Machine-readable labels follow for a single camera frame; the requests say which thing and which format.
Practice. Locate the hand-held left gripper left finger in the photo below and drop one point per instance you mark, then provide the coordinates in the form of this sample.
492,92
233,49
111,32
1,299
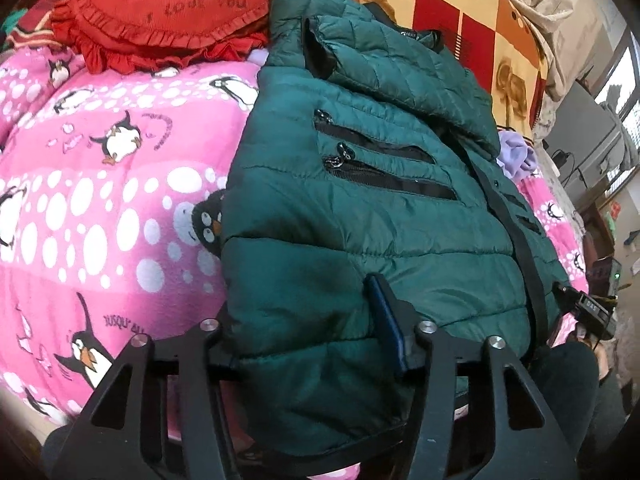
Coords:
200,350

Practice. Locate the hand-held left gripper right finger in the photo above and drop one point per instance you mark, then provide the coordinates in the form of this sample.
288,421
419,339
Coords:
387,325

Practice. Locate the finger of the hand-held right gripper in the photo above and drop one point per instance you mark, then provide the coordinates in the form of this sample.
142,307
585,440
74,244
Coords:
564,297

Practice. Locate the green puffer jacket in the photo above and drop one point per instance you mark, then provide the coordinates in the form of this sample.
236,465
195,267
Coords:
325,210

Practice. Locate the person's leg in dark pants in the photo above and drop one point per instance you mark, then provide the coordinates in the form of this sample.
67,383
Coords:
565,385

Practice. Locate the black power adapter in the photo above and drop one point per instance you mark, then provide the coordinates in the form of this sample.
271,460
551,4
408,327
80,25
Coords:
559,157

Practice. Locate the purple cloth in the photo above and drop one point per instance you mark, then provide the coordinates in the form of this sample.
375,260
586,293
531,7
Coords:
515,152

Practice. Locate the pink penguin blanket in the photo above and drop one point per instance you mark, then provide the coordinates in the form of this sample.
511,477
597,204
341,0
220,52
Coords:
100,210

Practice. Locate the orange red checkered floral blanket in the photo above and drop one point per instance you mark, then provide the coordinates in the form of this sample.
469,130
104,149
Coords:
480,40

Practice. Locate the beige curtain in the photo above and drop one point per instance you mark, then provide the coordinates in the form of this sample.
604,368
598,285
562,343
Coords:
555,10

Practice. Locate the red ruffled pillow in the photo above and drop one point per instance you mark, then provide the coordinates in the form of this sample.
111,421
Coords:
165,10

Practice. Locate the green cloth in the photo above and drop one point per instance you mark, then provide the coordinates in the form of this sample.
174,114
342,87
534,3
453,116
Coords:
12,20

